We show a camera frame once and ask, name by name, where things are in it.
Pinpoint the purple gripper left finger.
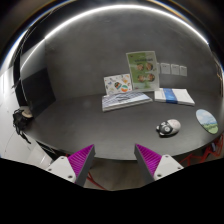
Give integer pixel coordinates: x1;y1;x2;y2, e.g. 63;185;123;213
47;145;95;184

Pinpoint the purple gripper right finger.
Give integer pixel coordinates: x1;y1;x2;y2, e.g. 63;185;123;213
134;144;183;183

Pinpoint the panda-shaped computer mouse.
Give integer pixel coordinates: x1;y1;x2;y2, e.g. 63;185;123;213
156;119;181;136

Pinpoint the round landscape mouse pad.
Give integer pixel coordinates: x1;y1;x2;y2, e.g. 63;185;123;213
196;109;218;134

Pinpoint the white and blue book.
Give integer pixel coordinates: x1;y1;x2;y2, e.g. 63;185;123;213
154;88;195;106

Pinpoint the black monitor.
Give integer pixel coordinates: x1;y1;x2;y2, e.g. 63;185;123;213
22;68;56;118

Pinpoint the colourful sticker card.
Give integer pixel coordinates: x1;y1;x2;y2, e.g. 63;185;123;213
104;74;132;95

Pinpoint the green poster in stand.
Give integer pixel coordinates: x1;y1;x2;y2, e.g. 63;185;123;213
126;51;160;92

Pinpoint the red table frame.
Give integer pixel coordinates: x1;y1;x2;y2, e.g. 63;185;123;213
180;134;224;166

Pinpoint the white wall paper left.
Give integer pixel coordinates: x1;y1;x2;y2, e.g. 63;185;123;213
160;63;171;74

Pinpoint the white wall paper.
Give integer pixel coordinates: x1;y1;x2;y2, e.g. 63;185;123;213
171;64;180;75
180;66;187;76
160;63;171;74

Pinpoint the white wall paper middle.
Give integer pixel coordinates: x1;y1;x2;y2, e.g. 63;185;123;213
171;64;180;75

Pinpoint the white wall paper right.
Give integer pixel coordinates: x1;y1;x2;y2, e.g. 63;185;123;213
180;66;187;76

